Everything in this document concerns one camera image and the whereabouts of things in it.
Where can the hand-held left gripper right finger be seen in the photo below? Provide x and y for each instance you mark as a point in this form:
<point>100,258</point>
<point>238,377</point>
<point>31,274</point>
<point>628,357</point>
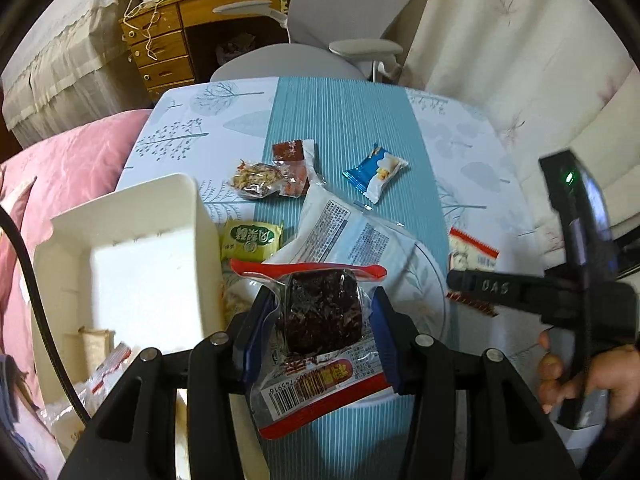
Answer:
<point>387,340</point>

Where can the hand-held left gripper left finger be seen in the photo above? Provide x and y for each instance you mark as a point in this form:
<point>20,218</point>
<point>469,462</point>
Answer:
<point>255,340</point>

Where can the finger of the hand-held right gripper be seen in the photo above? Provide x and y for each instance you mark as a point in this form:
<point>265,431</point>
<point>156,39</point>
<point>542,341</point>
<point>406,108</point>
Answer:
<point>495,287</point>

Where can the white red-edged snack packet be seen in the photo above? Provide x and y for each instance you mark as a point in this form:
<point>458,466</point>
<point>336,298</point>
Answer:
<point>470,255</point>

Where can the dark cake packet red label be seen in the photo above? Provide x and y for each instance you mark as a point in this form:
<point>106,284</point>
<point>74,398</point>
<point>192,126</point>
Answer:
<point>320,310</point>

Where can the white plastic bin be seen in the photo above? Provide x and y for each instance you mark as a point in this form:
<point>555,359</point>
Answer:
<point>140,280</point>

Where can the clear red-printed wrapper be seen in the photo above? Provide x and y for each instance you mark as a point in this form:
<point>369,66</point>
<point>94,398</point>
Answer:
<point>112,375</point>

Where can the long tan cracker packet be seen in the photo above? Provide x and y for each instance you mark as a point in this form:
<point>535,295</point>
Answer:
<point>95,342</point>

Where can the person's right hand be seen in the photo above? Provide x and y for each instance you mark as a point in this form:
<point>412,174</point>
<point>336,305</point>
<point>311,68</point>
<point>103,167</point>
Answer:
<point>550,370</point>

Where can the clear peanut brittle packet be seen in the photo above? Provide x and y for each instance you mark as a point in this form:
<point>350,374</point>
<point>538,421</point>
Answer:
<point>235,300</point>

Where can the green snack packet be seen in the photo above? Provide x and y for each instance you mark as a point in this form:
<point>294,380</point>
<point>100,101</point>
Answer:
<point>250,240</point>

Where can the large white blue snack bag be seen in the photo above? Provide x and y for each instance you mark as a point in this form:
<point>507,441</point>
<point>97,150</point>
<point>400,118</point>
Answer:
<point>345,225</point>

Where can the clear nut candy packet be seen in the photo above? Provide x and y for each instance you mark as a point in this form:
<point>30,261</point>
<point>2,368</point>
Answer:
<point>255,179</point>

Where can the blue white small snack packet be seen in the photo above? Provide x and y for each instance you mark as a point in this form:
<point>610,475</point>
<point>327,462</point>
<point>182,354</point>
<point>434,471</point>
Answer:
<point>375,172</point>

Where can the red-brown small snack packet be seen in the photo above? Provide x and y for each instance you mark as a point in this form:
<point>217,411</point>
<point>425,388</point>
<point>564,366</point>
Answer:
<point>292,151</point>

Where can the cream floral curtain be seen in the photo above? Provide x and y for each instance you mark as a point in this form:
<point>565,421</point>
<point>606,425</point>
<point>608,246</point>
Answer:
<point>500,35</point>

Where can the blue grey clothes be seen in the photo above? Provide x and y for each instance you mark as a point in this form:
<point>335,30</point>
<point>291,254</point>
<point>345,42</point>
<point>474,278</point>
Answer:
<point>12,400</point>

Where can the pink blanket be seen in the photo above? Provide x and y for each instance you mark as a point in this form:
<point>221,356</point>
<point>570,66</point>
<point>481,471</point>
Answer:
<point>75,160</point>

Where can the waste basket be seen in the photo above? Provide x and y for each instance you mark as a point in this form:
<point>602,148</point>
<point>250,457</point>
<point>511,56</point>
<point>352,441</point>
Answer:
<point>235,50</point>

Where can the wooden desk with drawers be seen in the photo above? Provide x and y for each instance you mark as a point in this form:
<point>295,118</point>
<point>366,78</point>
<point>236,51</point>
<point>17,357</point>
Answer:
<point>160,50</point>

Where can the grey office chair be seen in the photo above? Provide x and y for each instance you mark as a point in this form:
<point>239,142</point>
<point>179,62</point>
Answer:
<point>350,5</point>

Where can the cream lace cover cloth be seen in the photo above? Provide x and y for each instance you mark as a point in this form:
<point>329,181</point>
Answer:
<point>65,60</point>

